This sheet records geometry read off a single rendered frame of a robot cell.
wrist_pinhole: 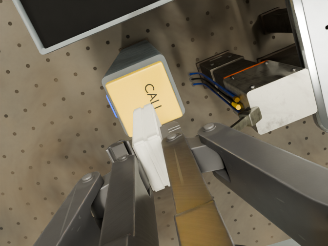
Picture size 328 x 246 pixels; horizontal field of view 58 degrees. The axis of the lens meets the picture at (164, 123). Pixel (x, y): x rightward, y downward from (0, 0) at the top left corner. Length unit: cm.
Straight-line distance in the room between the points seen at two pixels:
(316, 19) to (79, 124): 57
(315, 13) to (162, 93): 30
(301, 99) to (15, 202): 77
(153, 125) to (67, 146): 67
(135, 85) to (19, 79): 54
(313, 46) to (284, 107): 12
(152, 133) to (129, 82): 14
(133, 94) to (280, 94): 23
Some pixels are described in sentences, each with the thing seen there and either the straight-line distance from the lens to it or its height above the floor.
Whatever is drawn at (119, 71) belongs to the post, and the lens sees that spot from 31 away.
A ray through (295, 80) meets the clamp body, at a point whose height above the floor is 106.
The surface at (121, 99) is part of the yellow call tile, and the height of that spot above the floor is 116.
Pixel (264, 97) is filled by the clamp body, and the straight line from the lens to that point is 43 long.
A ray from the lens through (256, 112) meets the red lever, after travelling 42.
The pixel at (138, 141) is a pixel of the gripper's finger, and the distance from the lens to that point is 15.
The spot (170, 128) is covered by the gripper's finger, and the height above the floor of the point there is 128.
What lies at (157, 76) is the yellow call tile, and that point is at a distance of 29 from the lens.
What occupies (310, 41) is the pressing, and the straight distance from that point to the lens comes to 52.
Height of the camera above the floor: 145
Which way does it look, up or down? 72 degrees down
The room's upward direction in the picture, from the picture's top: 163 degrees clockwise
